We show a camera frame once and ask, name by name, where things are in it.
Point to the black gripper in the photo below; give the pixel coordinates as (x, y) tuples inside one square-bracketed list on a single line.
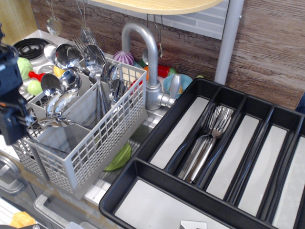
[(14, 118)]

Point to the grey plastic cutlery basket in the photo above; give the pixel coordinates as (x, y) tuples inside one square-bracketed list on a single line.
[(71, 158)]

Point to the black cutlery tray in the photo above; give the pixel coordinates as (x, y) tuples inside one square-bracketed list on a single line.
[(254, 176)]

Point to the stack of forks in tray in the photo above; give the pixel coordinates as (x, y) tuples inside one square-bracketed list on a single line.
[(213, 129)]

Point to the light green toy fruit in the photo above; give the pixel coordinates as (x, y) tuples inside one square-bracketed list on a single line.
[(34, 88)]

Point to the silver spoon lower left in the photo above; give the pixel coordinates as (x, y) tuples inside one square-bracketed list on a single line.
[(54, 111)]

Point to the green toy cabbage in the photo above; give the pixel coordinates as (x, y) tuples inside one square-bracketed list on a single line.
[(25, 67)]

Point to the yellow toy fruit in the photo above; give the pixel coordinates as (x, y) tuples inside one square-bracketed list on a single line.
[(58, 72)]

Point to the black stove coil burner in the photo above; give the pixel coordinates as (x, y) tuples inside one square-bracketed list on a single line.
[(31, 46)]

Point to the large silver ladle spoon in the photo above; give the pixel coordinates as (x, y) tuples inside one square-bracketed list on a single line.
[(69, 57)]

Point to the large silver serving spoon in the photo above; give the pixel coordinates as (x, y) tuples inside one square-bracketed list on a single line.
[(95, 61)]

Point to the hanging perforated skimmer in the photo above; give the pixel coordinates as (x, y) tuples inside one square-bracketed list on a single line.
[(54, 26)]

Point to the hanging slotted spatula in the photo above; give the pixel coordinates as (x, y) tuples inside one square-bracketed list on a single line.
[(86, 36)]

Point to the green toy leaf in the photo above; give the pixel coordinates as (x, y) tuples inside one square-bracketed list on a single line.
[(121, 158)]

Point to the purple toy onion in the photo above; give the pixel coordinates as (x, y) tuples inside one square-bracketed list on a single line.
[(124, 57)]

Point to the silver sink faucet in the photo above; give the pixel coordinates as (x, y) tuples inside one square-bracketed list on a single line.
[(155, 97)]

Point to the red toy pepper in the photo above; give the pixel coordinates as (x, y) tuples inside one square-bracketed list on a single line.
[(163, 71)]

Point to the grey metal pole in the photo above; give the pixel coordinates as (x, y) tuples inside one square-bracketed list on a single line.
[(233, 17)]

